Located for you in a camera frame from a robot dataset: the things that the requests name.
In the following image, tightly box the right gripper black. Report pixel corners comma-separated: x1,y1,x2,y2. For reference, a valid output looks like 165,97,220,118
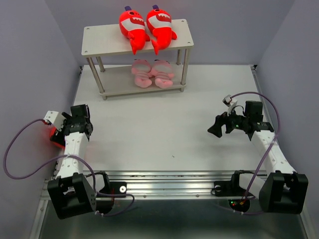
206,105,249,137

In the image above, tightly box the red shark plush wall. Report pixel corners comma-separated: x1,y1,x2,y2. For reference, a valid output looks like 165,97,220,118
49,127,65,149

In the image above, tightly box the pink striped plush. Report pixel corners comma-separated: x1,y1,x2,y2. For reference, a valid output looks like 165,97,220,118
151,60,174,89
131,59,152,88

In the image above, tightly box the red shark plush mouth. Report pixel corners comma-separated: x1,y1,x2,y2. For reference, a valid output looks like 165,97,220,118
146,4,177,55

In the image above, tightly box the red shark plush back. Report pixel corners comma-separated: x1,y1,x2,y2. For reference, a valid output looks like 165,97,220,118
119,6,151,55

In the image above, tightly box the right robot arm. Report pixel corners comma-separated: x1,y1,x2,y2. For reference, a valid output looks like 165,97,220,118
208,99,309,214

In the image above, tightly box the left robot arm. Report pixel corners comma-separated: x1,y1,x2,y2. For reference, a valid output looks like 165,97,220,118
47,105,111,219

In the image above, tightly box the white two-tier shelf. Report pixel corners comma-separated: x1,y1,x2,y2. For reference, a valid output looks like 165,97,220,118
81,19,194,100

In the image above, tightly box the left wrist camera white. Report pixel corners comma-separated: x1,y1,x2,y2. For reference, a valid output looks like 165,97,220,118
43,111,66,131

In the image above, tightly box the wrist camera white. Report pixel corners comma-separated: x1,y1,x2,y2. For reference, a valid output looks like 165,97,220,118
43,111,66,131
222,95,237,114

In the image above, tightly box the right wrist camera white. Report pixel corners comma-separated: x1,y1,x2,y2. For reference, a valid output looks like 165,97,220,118
222,95,237,114

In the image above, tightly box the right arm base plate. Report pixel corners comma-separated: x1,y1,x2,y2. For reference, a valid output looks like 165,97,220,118
211,181,241,197

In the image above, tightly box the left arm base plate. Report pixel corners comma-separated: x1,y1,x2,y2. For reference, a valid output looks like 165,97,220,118
97,181,127,199

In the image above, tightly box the aluminium rail frame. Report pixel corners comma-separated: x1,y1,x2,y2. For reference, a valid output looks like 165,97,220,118
30,65,318,239

